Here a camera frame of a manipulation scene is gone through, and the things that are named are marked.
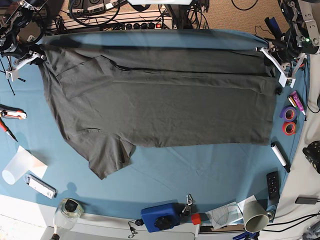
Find red handled tool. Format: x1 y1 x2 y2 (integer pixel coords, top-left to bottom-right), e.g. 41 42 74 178
0 118 18 143

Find blue table cloth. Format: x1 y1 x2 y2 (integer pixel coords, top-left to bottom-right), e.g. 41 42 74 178
0 27 311 222

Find dark grey T-shirt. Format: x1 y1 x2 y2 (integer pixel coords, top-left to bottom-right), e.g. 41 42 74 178
39 44 277 179

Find red cube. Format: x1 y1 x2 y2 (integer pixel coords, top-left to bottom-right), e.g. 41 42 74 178
191 213 202 225

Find red tape roll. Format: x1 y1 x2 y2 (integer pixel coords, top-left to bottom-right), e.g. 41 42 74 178
282 122 296 136

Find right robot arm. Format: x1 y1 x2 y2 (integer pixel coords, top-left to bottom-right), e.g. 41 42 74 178
0 0 51 60

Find purple glue tube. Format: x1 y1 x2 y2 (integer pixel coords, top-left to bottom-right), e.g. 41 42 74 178
290 90 306 116

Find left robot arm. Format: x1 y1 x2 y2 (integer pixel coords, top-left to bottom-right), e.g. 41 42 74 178
263 0 320 82

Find small black clip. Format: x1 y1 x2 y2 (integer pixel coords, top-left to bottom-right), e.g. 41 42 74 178
274 86 283 96

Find black dotted object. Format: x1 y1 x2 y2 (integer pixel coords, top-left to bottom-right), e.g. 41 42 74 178
302 140 320 174

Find white paper sheet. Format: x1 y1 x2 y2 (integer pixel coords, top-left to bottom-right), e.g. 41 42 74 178
17 146 48 179

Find orange white utility knife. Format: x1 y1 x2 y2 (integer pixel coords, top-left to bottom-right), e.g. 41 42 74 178
0 104 27 120

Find small battery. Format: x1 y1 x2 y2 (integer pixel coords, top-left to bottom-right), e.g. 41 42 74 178
287 95 297 109

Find power strip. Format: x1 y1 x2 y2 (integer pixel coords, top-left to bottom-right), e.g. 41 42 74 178
111 22 170 31

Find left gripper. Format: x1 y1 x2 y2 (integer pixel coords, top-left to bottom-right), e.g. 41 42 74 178
264 39 302 77

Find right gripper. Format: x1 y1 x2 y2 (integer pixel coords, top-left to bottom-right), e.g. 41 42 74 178
0 44 47 62

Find black zip tie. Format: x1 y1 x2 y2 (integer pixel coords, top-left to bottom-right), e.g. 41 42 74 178
0 60 26 96

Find purple tape roll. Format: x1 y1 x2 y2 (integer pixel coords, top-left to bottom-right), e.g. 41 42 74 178
279 105 297 122

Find silver carabiner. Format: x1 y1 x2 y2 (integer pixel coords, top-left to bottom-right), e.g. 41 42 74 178
186 193 193 206

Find black remote control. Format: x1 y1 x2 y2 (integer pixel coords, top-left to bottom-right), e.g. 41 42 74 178
266 171 280 202

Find translucent plastic cup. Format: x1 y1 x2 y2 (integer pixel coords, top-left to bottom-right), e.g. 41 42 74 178
2 151 34 185

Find glass bottle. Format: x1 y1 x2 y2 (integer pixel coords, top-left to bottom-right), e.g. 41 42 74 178
51 198 83 240

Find paper sheets with drawing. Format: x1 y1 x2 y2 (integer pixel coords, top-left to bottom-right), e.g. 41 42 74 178
205 195 257 230

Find white rectangular device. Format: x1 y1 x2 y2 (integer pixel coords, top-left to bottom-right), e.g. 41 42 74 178
23 174 57 199

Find grey-green mug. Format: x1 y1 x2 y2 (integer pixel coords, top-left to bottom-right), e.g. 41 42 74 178
243 201 269 233

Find blue box with black knob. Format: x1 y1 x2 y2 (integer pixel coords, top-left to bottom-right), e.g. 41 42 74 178
140 203 181 233

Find blue black clamp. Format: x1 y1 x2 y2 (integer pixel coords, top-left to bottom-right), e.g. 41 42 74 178
264 17 283 40

